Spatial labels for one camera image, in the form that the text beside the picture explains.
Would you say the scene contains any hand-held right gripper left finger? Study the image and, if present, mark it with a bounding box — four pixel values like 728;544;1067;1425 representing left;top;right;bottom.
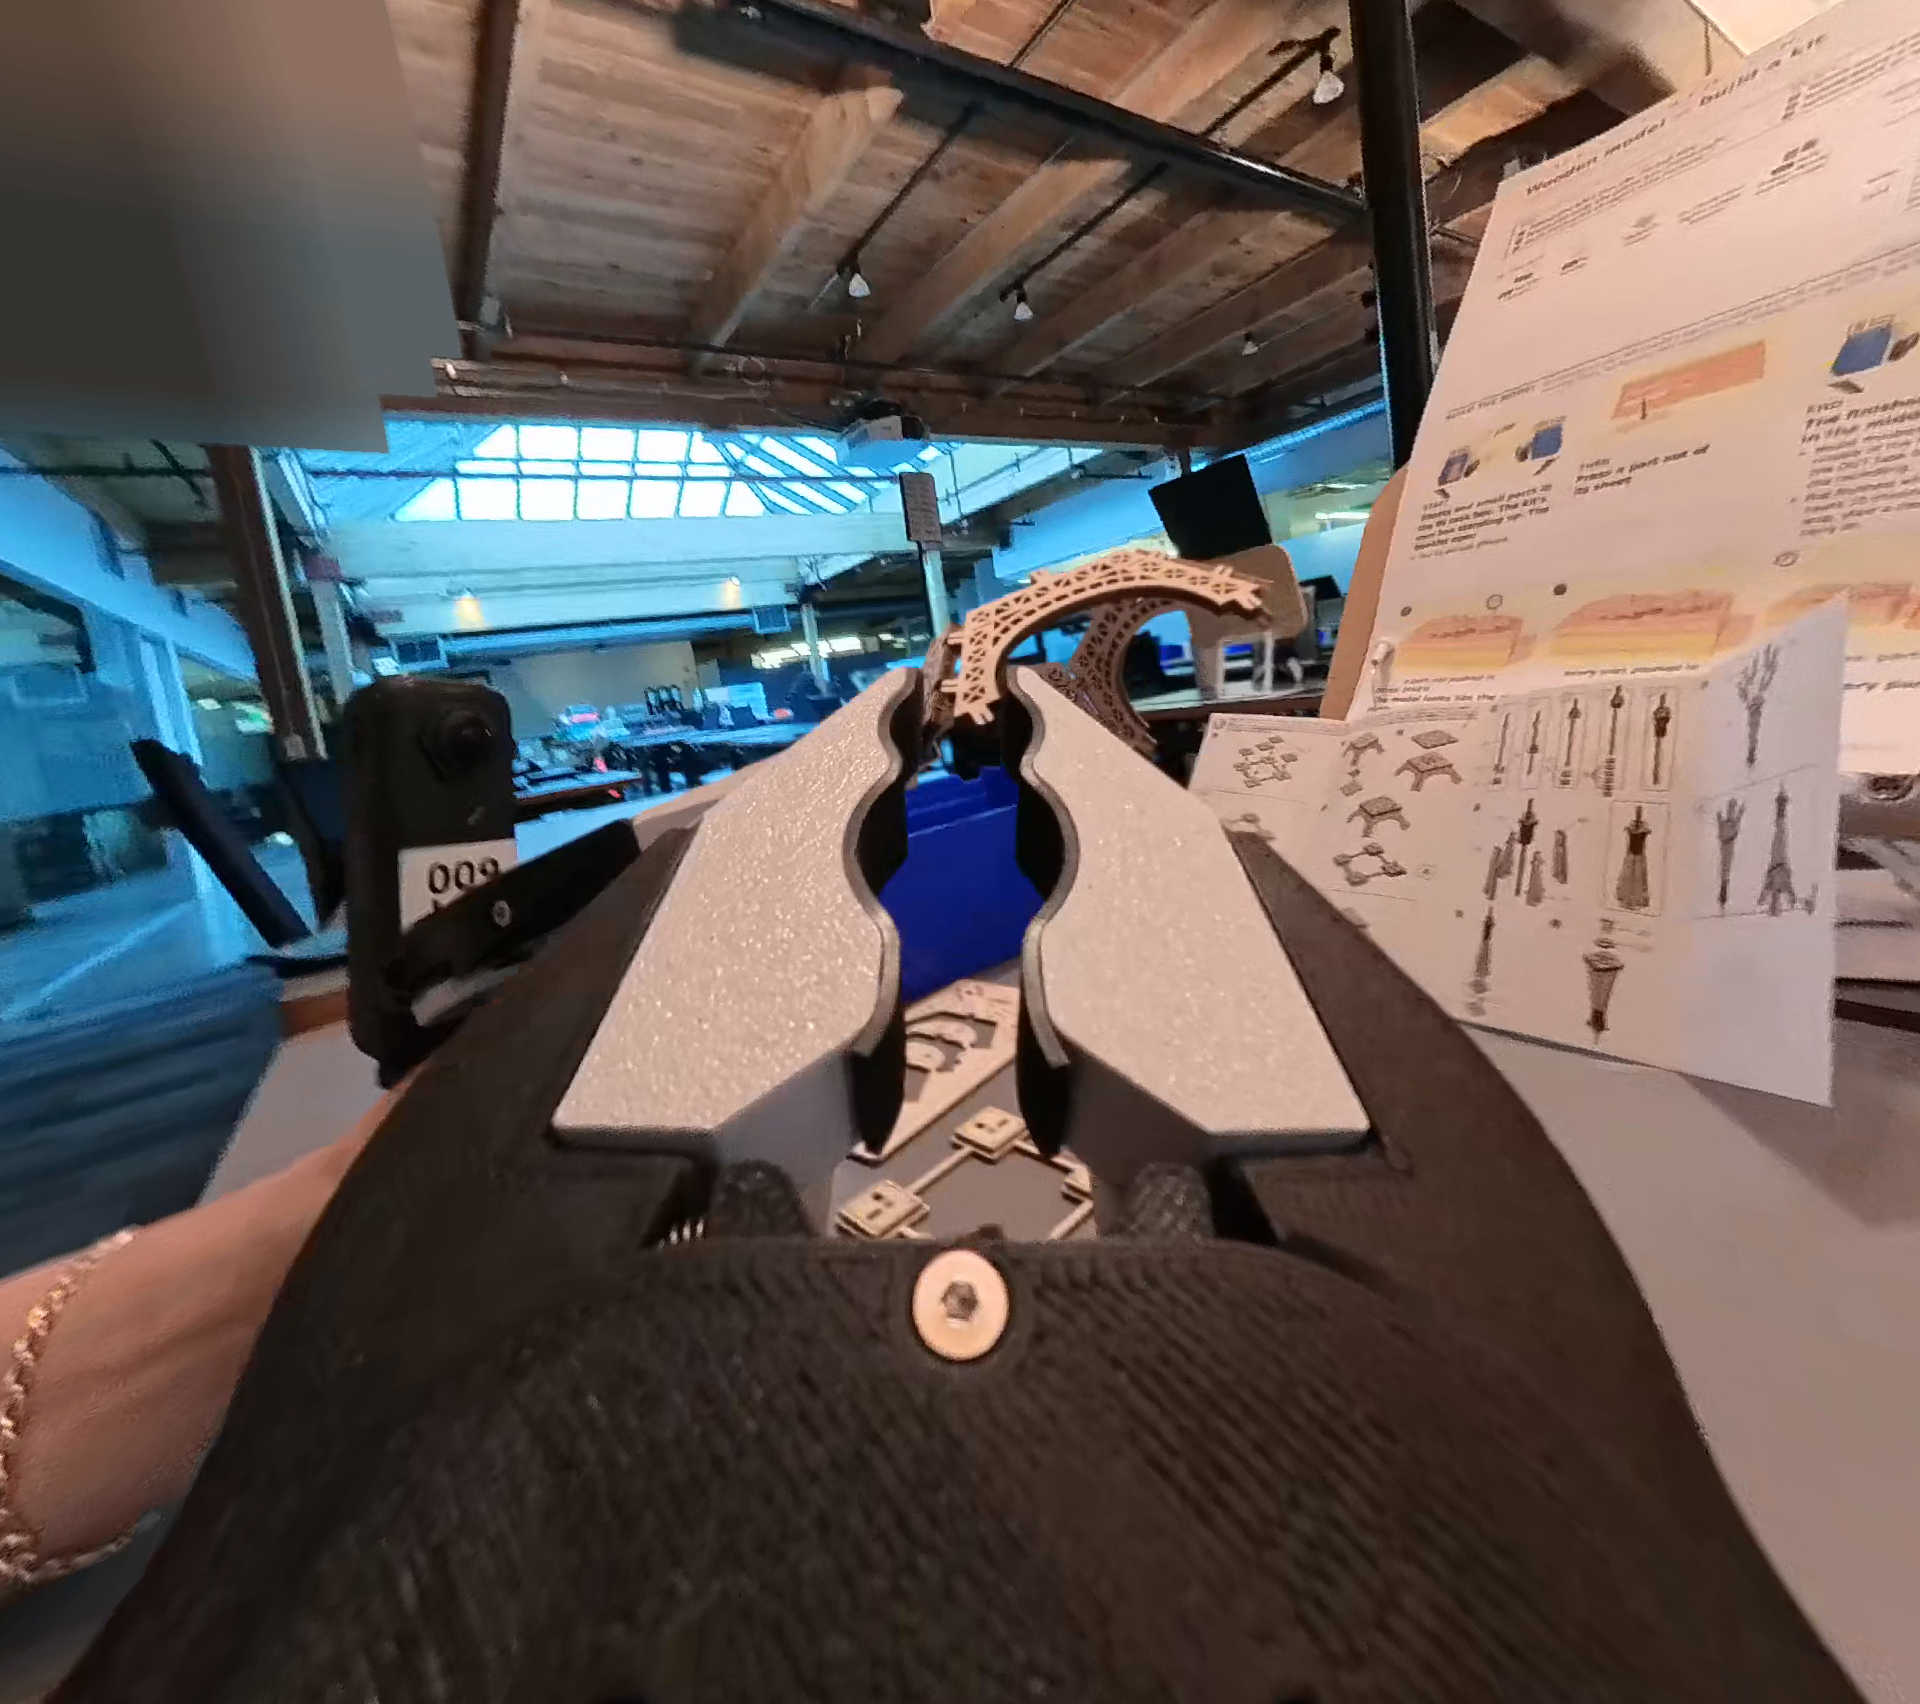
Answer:
552;668;923;1230

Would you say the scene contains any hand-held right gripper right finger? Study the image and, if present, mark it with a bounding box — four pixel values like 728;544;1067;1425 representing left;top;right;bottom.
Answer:
1009;666;1377;1230

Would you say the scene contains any wooden lattice tower model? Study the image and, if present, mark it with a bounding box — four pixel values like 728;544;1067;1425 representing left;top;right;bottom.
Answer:
923;552;1280;781

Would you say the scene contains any grey desk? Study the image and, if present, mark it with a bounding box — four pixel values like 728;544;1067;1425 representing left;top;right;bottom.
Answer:
0;767;1920;1704

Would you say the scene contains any black tablet on stand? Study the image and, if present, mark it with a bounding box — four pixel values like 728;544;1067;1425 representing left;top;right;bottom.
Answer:
130;738;318;953

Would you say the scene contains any wooden sheet with curved cutouts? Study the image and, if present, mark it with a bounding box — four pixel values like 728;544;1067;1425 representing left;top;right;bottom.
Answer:
897;977;1033;1110

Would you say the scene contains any blue plastic bin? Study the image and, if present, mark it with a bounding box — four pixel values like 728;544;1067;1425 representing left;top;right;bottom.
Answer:
877;767;1050;1005

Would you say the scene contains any rounded tan board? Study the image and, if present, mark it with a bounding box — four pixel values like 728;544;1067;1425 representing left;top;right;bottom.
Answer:
1222;541;1318;691

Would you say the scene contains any folded assembly leaflet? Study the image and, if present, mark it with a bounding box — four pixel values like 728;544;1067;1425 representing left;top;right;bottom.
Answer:
1189;598;1851;1110

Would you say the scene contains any black monitor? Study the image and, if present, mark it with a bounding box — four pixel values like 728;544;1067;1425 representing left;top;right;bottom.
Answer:
1151;453;1273;560

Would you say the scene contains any black metal pole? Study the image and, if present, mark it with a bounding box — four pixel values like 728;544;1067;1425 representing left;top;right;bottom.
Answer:
1332;0;1446;469

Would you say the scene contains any printed instruction poster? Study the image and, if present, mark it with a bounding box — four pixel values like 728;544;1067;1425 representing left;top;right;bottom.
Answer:
1350;0;1920;781

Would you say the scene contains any thin wooden frame with tabs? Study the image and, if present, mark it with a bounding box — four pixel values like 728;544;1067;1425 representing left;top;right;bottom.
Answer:
833;1101;1100;1244

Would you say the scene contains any gold chain bracelet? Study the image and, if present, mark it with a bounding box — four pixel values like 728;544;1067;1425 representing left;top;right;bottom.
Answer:
0;1229;140;1587

